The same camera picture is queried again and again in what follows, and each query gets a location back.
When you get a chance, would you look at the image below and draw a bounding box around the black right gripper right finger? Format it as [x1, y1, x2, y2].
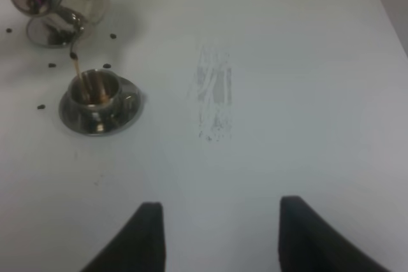
[278, 196, 387, 271]

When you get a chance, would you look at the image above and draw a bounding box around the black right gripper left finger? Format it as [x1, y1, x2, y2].
[82, 203, 166, 271]

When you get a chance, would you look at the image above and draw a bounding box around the near stainless steel saucer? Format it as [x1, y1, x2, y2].
[59, 77, 143, 136]

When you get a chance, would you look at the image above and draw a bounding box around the stainless steel saucer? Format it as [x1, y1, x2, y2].
[59, 77, 143, 136]
[26, 15, 94, 48]

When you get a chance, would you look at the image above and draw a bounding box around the near stainless steel teacup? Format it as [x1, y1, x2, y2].
[67, 69, 138, 117]

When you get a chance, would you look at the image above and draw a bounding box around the far stainless steel saucer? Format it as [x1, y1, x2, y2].
[26, 15, 94, 48]

